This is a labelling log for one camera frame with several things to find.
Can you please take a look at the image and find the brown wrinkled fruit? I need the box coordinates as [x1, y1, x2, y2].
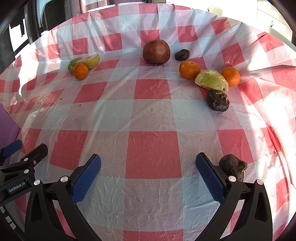
[219, 154, 247, 182]

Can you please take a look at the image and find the small orange mandarin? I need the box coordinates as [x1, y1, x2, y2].
[73, 63, 89, 80]

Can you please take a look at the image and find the yellow apple half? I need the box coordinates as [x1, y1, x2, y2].
[77, 53, 100, 69]

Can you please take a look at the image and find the dark wrinkled passion fruit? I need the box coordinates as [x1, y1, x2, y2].
[206, 90, 230, 112]

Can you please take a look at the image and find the green apple half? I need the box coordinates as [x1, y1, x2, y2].
[195, 70, 229, 92]

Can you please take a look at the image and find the large dark red apple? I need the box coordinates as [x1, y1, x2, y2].
[142, 40, 171, 65]

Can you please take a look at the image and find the small dark date fruit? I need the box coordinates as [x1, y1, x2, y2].
[175, 49, 190, 61]

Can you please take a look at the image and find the green lime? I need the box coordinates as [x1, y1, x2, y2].
[67, 57, 82, 74]

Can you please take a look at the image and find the purple cardboard box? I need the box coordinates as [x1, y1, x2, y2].
[0, 103, 23, 148]

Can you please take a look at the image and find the red white checkered tablecloth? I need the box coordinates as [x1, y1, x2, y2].
[1, 4, 295, 240]

